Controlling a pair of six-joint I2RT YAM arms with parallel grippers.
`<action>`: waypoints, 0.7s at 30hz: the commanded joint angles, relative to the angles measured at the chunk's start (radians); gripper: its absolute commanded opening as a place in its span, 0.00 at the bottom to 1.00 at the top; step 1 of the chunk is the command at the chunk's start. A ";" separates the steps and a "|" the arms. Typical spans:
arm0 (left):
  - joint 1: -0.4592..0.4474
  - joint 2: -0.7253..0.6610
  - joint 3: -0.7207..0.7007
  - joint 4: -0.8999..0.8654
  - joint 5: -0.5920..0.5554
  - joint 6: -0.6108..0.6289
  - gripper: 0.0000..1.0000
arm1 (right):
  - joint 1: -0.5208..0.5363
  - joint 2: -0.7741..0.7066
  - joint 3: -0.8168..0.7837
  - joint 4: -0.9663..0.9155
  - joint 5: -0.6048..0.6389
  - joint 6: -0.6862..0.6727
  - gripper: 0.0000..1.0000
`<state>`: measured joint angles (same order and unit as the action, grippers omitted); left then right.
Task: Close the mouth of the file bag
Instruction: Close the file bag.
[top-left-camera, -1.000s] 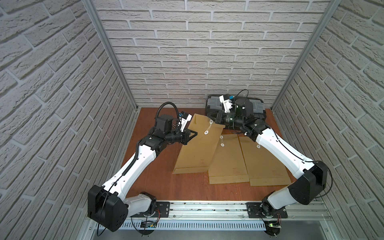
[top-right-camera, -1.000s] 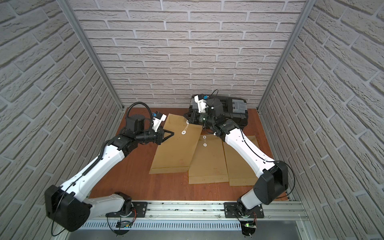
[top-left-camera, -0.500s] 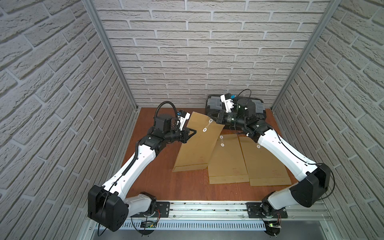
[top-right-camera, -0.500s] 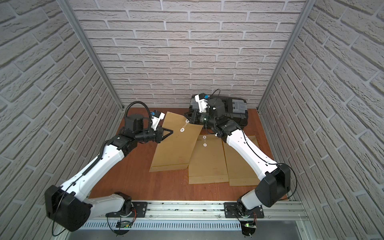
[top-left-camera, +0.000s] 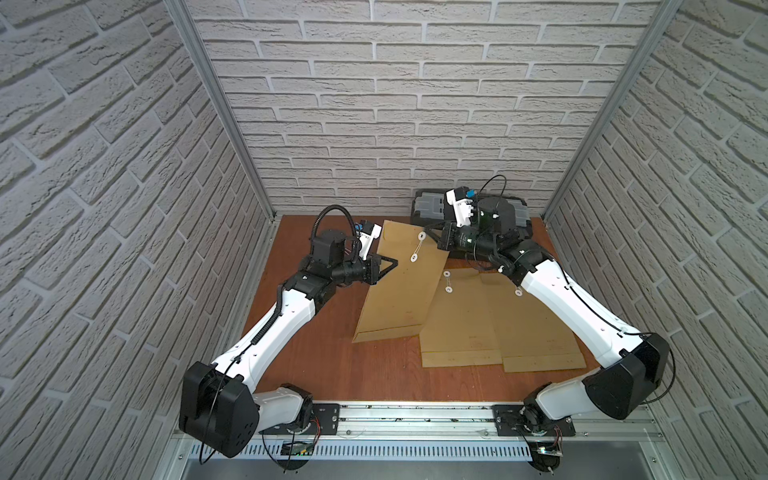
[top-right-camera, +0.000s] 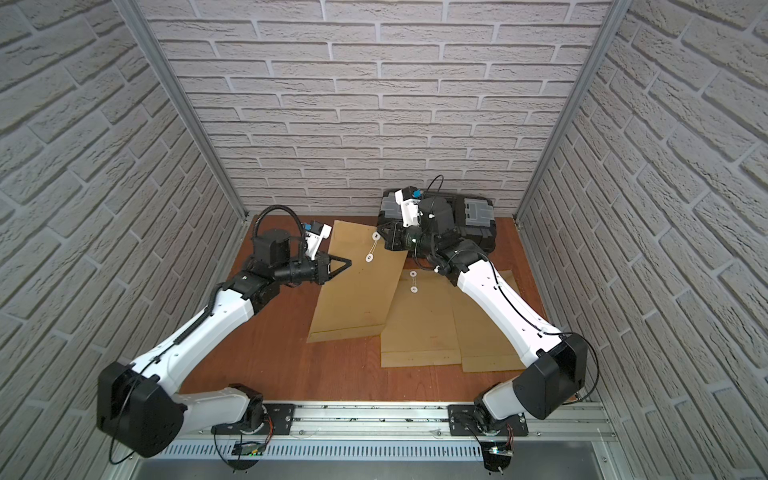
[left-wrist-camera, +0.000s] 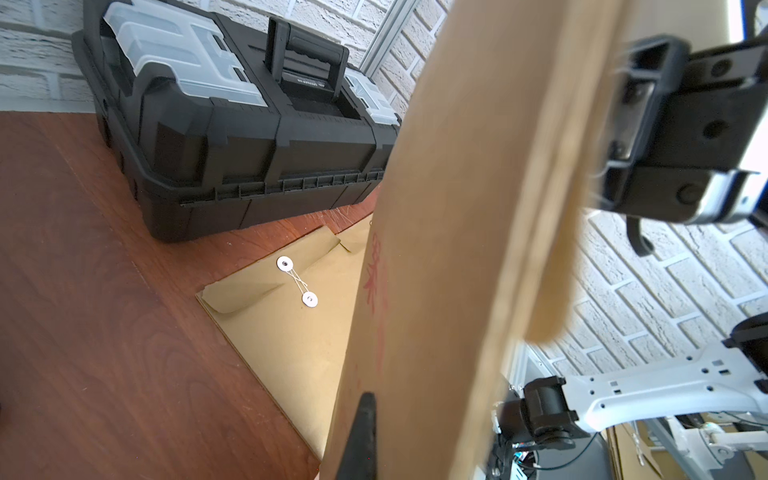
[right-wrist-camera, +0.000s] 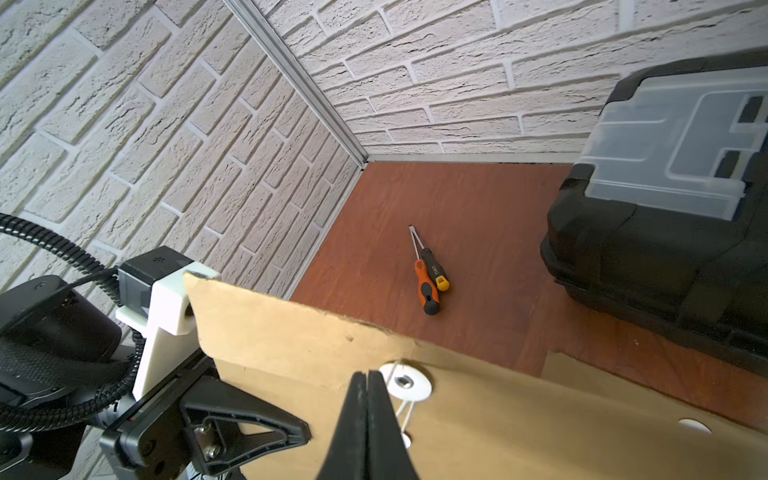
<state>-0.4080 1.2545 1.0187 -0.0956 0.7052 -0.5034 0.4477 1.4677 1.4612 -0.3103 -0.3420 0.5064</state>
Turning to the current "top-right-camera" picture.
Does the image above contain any brown kraft file bag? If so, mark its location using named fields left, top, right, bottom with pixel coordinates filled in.
left=380, top=270, right=461, bottom=368
left=451, top=288, right=525, bottom=373
left=307, top=220, right=407, bottom=343

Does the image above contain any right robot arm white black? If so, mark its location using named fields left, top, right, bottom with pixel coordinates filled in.
left=378, top=222, right=594, bottom=432

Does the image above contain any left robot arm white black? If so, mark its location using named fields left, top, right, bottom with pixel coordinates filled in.
left=95, top=206, right=352, bottom=458

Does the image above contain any black grey plastic toolbox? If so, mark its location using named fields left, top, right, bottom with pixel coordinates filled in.
left=376, top=188, right=497, bottom=253

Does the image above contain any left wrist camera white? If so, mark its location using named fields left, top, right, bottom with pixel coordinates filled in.
left=303, top=221, right=332, bottom=261

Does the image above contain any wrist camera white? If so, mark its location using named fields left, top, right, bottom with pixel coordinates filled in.
left=395, top=187, right=422, bottom=228
left=303, top=221, right=332, bottom=261

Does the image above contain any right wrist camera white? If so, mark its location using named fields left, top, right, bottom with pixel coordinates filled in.
left=395, top=187, right=422, bottom=228

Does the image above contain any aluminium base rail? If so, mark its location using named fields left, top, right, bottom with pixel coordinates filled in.
left=175, top=401, right=618, bottom=444

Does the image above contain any right aluminium corner post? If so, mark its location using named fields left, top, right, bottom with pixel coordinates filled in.
left=514, top=0, right=632, bottom=221

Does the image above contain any aluminium corner post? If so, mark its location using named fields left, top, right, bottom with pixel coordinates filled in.
left=514, top=0, right=632, bottom=221
left=115, top=0, right=248, bottom=221

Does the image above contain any left aluminium corner post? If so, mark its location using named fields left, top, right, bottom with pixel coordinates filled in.
left=115, top=0, right=248, bottom=221

